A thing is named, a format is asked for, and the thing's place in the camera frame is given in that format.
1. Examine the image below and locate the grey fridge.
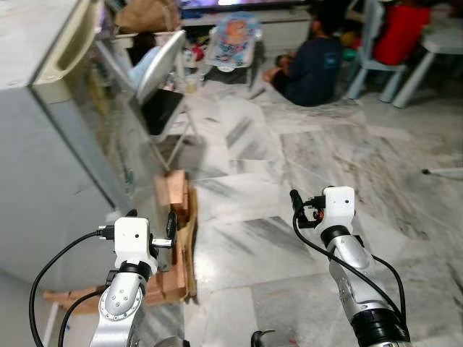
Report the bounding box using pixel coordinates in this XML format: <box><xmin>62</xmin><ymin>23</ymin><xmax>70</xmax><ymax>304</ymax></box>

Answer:
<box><xmin>0</xmin><ymin>0</ymin><xmax>174</xmax><ymax>290</ymax></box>

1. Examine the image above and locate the thin grey stick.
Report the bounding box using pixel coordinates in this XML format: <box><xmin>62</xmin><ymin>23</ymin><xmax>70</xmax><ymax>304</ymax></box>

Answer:
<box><xmin>422</xmin><ymin>168</ymin><xmax>463</xmax><ymax>179</ymax></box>

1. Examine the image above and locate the seated person in navy shirt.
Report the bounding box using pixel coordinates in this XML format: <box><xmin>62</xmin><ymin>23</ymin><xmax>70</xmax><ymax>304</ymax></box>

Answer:
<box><xmin>262</xmin><ymin>4</ymin><xmax>345</xmax><ymax>108</ymax></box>

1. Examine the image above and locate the clear plastic cup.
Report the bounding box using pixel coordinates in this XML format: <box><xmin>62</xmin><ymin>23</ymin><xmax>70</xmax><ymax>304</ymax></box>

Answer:
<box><xmin>184</xmin><ymin>72</ymin><xmax>205</xmax><ymax>95</ymax></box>

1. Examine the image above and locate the light blue folding chair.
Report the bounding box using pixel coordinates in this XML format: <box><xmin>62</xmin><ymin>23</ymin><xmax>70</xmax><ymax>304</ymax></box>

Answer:
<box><xmin>129</xmin><ymin>45</ymin><xmax>166</xmax><ymax>89</ymax></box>

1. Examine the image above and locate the grey folding chair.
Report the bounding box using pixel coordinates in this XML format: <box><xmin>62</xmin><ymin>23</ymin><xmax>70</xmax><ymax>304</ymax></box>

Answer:
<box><xmin>130</xmin><ymin>29</ymin><xmax>200</xmax><ymax>171</ymax></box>

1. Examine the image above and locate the pale blue plastic chair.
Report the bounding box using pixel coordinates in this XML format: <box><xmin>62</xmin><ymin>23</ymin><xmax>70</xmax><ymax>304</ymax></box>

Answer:
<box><xmin>346</xmin><ymin>0</ymin><xmax>408</xmax><ymax>102</ymax></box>

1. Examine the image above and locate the colourful baby bouncer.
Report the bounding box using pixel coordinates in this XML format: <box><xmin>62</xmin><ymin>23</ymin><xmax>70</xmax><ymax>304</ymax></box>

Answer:
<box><xmin>206</xmin><ymin>13</ymin><xmax>266</xmax><ymax>73</ymax></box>

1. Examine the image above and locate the red shirt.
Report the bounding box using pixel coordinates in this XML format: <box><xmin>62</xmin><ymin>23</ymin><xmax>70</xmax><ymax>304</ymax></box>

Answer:
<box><xmin>373</xmin><ymin>2</ymin><xmax>433</xmax><ymax>66</ymax></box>

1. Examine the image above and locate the brown paper bag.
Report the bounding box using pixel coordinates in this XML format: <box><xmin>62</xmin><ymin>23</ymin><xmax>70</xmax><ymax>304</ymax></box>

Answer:
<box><xmin>116</xmin><ymin>0</ymin><xmax>182</xmax><ymax>34</ymax></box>

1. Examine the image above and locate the white table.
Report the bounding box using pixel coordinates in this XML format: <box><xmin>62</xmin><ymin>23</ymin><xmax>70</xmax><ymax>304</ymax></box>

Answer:
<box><xmin>394</xmin><ymin>27</ymin><xmax>463</xmax><ymax>109</ymax></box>

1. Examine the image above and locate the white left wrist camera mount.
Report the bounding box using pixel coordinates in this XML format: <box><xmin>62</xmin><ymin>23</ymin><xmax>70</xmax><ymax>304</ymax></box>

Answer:
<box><xmin>114</xmin><ymin>216</ymin><xmax>157</xmax><ymax>273</ymax></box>

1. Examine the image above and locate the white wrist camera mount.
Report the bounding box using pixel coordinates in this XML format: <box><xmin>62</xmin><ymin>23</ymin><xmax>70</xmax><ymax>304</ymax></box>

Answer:
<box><xmin>114</xmin><ymin>216</ymin><xmax>157</xmax><ymax>273</ymax></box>
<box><xmin>322</xmin><ymin>187</ymin><xmax>357</xmax><ymax>231</ymax></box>

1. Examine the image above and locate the black left camera cable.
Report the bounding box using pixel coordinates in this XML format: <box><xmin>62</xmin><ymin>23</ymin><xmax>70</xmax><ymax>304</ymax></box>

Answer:
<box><xmin>29</xmin><ymin>226</ymin><xmax>116</xmax><ymax>347</ymax></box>

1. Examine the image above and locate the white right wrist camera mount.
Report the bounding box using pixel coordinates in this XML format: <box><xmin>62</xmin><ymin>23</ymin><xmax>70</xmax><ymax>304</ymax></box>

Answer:
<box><xmin>322</xmin><ymin>187</ymin><xmax>357</xmax><ymax>231</ymax></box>

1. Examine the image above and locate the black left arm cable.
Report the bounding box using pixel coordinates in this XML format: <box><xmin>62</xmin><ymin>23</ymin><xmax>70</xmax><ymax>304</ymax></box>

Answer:
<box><xmin>58</xmin><ymin>288</ymin><xmax>111</xmax><ymax>347</ymax></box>

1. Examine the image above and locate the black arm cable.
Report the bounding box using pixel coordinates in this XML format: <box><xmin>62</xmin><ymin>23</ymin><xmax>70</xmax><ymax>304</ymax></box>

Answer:
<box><xmin>371</xmin><ymin>254</ymin><xmax>407</xmax><ymax>320</ymax></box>
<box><xmin>58</xmin><ymin>288</ymin><xmax>111</xmax><ymax>347</ymax></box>

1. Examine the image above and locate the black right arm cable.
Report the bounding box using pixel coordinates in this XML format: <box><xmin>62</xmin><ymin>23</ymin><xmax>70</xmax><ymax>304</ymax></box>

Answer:
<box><xmin>371</xmin><ymin>254</ymin><xmax>407</xmax><ymax>320</ymax></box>

